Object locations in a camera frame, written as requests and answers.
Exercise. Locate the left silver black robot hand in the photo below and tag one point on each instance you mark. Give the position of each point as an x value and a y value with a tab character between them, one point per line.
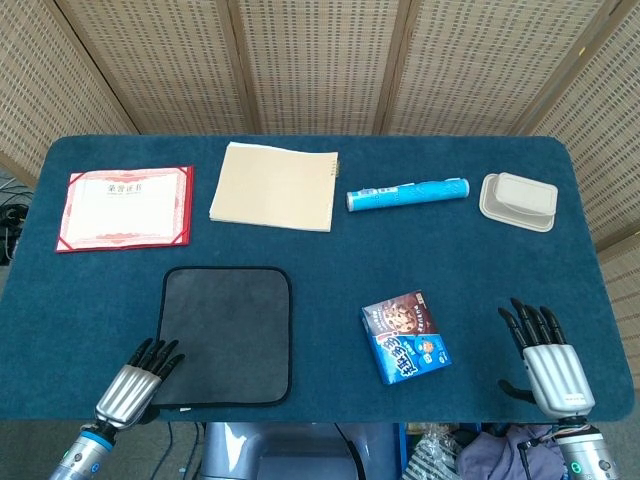
127	392

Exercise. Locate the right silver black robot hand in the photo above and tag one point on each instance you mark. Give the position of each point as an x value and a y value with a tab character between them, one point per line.
557	375

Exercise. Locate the grey and green cloth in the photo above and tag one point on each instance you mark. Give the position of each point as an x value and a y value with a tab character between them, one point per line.
230	330

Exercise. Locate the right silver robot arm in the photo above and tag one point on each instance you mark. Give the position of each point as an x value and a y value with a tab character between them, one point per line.
585	450

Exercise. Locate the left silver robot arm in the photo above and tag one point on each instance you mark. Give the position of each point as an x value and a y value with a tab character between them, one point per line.
82	452

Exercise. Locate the purple crumpled cloth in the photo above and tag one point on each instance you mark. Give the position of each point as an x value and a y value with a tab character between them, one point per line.
505	452

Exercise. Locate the striped plastic bag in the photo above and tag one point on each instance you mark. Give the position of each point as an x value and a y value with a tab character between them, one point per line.
430	457

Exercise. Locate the blue chocolate cookie box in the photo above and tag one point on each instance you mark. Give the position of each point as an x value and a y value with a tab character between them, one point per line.
405	345

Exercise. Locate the grey robot torso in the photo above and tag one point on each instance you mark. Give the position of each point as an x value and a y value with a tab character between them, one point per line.
280	450

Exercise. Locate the beige disposable food container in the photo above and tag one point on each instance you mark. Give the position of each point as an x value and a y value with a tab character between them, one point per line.
520	200

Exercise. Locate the red certificate folder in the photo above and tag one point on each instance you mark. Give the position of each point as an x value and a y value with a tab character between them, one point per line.
125	210

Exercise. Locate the blue cling film roll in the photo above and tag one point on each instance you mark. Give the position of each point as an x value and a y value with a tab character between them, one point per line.
407	194

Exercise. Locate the blue felt table cover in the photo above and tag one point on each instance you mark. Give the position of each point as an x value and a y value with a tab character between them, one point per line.
350	255

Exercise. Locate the beige spiral notebook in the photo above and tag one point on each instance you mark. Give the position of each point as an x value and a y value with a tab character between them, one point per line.
275	187

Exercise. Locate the woven bamboo folding screen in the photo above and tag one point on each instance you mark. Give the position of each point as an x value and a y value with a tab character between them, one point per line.
320	60

